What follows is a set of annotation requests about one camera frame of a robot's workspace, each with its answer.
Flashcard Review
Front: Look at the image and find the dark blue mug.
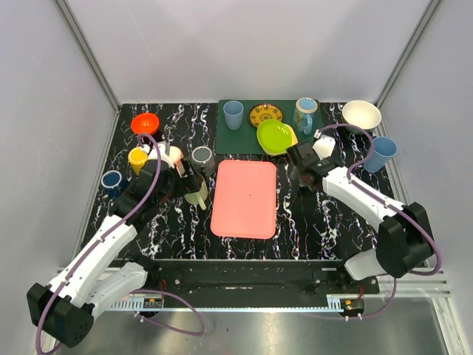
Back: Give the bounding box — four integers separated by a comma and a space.
101, 170, 129, 200

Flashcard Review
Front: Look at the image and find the lime green plate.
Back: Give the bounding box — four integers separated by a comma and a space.
256, 120, 293, 156

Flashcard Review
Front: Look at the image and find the dark grey glass mug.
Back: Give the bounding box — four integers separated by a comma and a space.
191, 146, 217, 177

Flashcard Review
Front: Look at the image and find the orange bowl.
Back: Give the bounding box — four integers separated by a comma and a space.
131, 112, 160, 135

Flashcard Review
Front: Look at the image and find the light blue cup right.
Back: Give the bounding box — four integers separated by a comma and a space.
364, 137, 398, 173

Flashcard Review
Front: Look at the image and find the light blue patterned mug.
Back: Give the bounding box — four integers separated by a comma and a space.
293, 98, 319, 135

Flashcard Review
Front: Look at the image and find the pink mug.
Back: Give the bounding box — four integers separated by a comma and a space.
160, 144, 183, 169

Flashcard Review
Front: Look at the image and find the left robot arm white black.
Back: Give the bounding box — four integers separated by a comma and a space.
27, 158, 203, 348

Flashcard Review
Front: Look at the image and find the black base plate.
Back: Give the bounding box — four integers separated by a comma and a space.
144, 260, 380, 308

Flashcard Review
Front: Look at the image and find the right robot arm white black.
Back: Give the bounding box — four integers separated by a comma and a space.
287, 142, 435, 294

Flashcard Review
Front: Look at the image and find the yellow plate under green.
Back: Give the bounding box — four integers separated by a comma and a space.
270, 124, 299, 155

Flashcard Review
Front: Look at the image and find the dark green placemat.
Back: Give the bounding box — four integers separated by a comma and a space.
215, 98, 329, 155

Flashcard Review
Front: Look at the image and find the white bowl grey outside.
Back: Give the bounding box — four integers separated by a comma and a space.
341, 100, 382, 135

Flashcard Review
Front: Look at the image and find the pink plastic tray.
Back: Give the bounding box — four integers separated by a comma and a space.
211, 160, 277, 240

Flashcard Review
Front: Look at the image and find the light blue cup on mat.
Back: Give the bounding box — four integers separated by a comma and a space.
223, 101, 244, 130

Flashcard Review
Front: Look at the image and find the yellow mug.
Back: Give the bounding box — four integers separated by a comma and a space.
128, 146, 148, 175

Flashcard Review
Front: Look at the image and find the pale green mug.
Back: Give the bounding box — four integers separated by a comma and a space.
184, 180, 208, 211

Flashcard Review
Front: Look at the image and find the yellow patterned small plate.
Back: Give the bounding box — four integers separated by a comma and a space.
249, 103, 284, 128

